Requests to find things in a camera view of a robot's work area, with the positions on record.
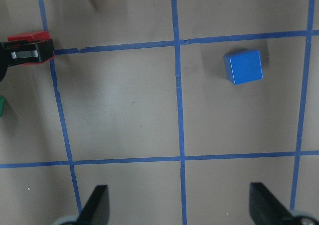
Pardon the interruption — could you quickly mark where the blue wooden block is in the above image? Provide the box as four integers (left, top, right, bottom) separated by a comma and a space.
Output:
223, 49, 263, 85

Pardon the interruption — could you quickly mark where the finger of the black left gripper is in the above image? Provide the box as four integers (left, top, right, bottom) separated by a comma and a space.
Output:
0, 39, 55, 67

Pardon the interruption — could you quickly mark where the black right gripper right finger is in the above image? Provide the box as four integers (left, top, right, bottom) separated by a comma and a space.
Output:
249, 182, 295, 225

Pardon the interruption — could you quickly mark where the green wooden block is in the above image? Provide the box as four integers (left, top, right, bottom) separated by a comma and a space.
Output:
0, 96, 5, 116

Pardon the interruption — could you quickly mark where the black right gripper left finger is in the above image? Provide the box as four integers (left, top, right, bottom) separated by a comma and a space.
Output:
75, 185, 110, 225

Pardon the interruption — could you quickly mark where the red wooden block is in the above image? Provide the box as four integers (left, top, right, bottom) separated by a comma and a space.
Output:
7, 31, 55, 65

